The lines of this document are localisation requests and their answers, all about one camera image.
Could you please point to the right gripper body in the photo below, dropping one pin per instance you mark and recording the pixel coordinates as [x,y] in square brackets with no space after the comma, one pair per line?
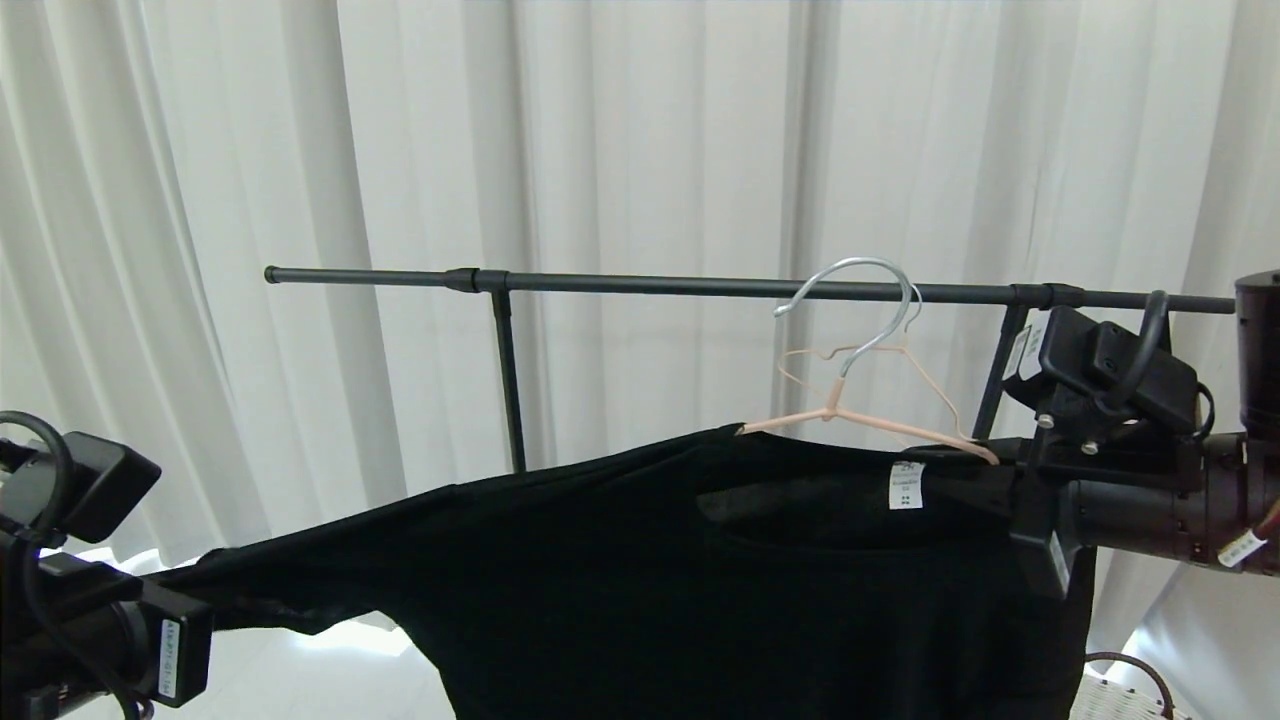
[1150,520]

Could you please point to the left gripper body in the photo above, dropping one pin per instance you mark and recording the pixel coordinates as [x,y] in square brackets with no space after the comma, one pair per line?
[195,640]

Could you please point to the pink clothes hanger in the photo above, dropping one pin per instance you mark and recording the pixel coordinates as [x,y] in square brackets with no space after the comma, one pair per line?
[833,397]
[940,398]

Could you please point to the black short-sleeved shirt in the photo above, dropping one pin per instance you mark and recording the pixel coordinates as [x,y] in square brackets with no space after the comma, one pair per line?
[650,580]

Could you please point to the white laundry basket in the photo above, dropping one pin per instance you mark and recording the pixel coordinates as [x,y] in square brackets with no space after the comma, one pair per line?
[1120,700]

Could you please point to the black clothes rack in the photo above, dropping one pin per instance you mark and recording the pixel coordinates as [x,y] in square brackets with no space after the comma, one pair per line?
[700,286]

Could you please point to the white curtain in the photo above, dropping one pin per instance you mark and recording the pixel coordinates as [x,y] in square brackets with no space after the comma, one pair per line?
[600,130]

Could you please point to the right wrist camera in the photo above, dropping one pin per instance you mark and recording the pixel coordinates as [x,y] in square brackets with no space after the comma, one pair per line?
[1100,360]

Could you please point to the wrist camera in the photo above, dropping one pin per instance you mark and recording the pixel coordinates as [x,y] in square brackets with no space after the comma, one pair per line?
[1100,360]
[110,480]

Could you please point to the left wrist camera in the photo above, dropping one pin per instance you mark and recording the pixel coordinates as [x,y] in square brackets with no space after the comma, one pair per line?
[110,480]

